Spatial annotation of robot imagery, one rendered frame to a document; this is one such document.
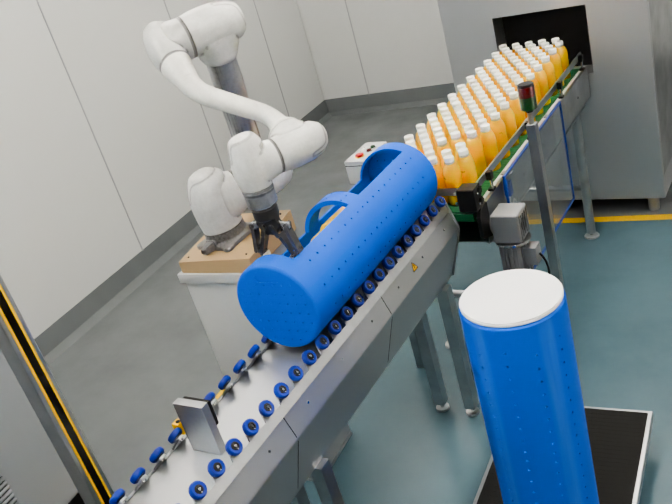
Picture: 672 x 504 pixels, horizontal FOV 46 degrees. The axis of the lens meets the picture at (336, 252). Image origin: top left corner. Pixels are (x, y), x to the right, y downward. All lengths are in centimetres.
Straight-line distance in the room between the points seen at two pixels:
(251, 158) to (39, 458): 186
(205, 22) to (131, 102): 329
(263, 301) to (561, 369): 85
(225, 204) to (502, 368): 120
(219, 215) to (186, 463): 102
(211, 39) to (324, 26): 523
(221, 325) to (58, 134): 258
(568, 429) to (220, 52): 152
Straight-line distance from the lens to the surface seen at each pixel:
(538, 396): 218
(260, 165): 214
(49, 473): 359
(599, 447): 298
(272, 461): 212
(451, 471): 319
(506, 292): 217
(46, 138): 521
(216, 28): 252
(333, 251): 230
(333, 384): 231
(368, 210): 249
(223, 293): 289
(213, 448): 209
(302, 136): 219
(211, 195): 279
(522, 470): 236
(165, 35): 251
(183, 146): 612
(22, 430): 347
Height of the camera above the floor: 216
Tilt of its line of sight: 25 degrees down
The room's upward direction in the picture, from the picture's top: 17 degrees counter-clockwise
